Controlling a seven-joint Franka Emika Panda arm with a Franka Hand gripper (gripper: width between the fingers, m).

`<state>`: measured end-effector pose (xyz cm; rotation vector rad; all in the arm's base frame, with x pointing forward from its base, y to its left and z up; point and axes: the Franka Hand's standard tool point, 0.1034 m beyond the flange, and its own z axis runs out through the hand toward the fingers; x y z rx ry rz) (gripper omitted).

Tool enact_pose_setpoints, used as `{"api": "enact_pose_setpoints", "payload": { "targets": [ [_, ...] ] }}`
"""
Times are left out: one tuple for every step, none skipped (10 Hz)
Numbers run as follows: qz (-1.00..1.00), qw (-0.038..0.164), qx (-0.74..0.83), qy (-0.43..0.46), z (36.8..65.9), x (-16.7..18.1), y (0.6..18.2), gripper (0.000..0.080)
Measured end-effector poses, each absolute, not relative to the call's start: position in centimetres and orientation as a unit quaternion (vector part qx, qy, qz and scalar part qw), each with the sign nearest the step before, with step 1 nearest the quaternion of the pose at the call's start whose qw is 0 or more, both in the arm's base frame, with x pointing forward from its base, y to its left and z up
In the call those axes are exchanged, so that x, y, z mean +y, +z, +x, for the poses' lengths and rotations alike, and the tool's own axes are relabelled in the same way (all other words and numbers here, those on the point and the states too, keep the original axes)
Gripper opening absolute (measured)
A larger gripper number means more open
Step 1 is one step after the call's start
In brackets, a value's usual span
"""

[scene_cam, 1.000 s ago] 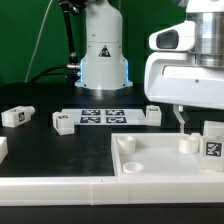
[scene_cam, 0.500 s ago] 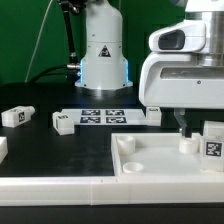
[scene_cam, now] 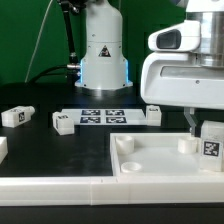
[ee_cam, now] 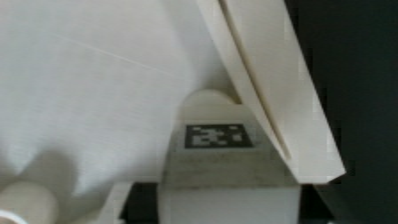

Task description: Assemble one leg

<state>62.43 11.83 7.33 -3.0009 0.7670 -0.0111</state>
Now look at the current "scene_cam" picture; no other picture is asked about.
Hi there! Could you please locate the white square tabletop part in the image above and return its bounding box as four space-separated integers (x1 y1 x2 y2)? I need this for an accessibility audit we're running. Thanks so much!
110 133 224 176

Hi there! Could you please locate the white sheet with tags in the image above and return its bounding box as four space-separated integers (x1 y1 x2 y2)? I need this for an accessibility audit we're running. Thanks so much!
62 109 146 125

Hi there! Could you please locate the black cable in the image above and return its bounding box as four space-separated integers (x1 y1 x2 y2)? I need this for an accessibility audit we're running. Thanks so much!
27 0 83 84

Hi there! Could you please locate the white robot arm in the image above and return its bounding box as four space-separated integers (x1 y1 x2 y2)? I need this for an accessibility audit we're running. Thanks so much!
75 0 224 122

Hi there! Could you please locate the white left fence wall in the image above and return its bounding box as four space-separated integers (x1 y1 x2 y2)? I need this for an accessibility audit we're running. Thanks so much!
0 137 8 164

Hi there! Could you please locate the white fence wall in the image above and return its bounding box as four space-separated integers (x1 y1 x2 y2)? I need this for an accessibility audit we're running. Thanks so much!
0 175 224 206
0 137 8 164

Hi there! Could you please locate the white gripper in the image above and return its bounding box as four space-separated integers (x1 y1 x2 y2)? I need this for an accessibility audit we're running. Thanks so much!
140 52 224 136

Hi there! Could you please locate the white front fence wall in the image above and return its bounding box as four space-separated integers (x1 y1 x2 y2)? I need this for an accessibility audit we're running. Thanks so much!
0 175 224 206

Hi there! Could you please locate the thin white cable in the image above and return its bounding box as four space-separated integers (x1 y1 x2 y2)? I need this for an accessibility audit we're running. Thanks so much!
24 0 54 84

